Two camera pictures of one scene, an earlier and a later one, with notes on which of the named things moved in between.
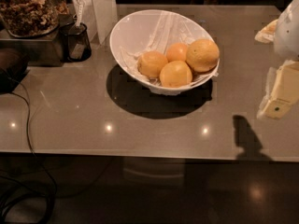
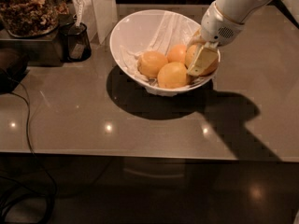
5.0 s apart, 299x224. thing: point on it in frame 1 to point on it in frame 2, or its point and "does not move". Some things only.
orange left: (150, 63) does not move
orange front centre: (175, 74) does not move
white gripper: (288, 32) to (218, 26)
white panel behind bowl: (101, 9) does not move
